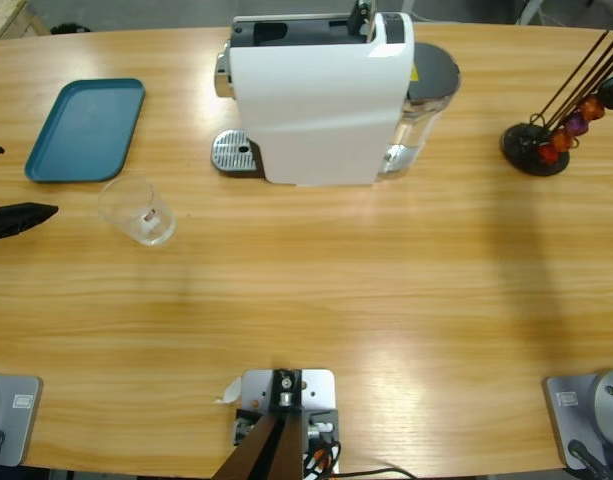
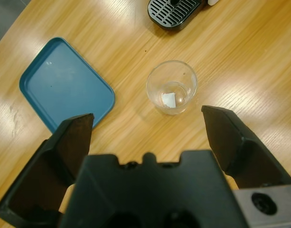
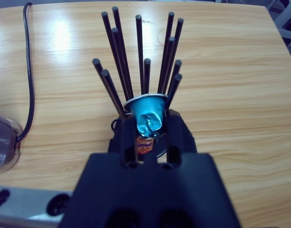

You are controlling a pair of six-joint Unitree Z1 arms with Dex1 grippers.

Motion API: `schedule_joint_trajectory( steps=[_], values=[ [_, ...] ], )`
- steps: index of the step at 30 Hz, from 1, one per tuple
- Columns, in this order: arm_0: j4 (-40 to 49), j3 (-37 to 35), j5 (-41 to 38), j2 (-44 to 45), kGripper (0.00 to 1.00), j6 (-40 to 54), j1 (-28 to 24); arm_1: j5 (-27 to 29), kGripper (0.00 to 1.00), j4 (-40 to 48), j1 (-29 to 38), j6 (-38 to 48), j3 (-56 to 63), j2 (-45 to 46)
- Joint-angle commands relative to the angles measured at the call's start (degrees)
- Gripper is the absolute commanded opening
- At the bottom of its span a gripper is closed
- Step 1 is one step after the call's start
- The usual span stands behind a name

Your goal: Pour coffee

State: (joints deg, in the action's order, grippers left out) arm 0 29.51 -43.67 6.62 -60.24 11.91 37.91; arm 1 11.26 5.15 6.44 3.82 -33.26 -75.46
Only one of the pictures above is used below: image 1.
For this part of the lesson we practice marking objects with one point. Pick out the teal coffee capsule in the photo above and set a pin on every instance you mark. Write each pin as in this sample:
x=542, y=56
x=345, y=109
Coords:
x=608, y=90

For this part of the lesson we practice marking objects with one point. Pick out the clear glass cup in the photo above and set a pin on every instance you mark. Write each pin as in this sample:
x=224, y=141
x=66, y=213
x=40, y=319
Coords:
x=136, y=220

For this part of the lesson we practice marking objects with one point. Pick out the white capsule coffee machine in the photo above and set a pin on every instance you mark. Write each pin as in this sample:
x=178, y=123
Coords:
x=316, y=100

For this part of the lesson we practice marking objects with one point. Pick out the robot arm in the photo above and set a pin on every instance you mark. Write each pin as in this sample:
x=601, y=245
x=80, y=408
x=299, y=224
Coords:
x=576, y=400
x=16, y=415

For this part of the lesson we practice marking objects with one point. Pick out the orange coffee capsule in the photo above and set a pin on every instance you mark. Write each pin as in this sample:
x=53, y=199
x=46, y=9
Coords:
x=561, y=141
x=592, y=107

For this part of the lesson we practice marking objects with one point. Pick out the purple coffee capsule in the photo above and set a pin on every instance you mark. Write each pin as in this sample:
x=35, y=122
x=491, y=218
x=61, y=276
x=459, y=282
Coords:
x=577, y=122

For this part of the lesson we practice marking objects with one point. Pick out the red coffee capsule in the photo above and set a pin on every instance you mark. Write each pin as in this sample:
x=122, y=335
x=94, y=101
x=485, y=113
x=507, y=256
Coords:
x=548, y=155

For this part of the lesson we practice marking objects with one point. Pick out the teal plastic tray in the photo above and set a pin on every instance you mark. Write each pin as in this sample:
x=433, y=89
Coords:
x=86, y=130

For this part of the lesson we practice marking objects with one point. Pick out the black capsule holder stand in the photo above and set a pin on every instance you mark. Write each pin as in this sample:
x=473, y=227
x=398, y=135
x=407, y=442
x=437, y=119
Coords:
x=521, y=142

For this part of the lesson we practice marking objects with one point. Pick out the black floor object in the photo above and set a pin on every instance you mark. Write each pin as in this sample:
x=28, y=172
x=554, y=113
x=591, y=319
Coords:
x=68, y=28

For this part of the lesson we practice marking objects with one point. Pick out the clear water tank dark lid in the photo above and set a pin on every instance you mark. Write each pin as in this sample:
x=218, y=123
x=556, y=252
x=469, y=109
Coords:
x=431, y=75

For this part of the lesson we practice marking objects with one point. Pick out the metal drip tray grille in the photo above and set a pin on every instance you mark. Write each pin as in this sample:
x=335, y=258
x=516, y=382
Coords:
x=231, y=150

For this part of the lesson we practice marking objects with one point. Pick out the white tape piece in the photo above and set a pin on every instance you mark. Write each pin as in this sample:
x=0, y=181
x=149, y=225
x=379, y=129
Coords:
x=232, y=390

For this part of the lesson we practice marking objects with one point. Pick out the white chair frame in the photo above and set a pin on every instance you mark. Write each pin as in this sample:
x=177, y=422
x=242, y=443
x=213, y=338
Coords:
x=533, y=12

